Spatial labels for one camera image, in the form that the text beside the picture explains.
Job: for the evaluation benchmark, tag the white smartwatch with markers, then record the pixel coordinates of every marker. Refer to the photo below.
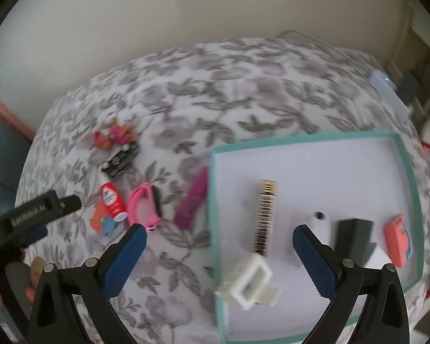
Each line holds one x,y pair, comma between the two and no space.
319,215

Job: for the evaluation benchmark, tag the black power adapter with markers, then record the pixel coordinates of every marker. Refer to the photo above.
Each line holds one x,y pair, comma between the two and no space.
353,240

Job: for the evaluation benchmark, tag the white charger cube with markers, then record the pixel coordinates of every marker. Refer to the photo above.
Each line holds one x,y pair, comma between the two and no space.
320,228

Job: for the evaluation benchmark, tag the teal rimmed white tray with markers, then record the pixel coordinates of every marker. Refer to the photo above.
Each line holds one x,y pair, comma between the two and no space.
366,175

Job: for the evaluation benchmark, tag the red glue bottle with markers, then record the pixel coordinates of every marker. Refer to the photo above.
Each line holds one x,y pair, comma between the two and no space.
112,199

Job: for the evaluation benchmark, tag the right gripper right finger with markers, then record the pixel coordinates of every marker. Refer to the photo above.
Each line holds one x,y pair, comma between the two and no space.
383,318

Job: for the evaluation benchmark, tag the magenta comb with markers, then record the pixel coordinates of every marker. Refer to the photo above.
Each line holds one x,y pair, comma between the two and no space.
196,195

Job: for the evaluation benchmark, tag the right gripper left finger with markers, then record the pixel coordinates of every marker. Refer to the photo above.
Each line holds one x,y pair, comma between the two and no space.
54,316

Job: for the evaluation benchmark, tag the person's hand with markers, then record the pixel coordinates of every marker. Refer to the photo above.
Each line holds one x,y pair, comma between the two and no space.
20,281

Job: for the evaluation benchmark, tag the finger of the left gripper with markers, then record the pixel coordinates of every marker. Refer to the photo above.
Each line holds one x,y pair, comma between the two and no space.
32,234
35,213

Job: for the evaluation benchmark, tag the pink puppy figurine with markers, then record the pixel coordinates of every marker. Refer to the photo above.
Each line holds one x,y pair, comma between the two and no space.
117,133

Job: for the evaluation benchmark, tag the floral grey white blanket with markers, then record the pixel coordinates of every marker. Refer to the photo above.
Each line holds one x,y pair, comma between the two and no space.
183,102

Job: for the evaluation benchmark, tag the black toy car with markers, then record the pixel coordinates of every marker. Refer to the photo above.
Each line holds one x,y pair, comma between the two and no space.
122,160

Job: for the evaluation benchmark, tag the white tower model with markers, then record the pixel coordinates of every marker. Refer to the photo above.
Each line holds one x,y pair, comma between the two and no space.
248,284

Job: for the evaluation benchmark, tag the white power strip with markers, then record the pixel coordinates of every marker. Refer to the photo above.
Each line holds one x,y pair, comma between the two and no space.
387,91

